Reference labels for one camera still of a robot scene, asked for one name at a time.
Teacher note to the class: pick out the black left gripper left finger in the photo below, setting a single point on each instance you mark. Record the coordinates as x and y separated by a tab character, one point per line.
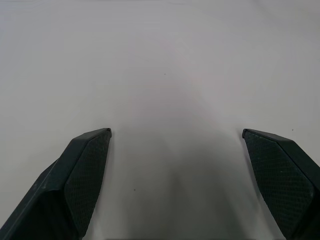
70	180

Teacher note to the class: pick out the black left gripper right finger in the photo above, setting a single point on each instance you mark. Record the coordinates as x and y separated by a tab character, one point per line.
285	175

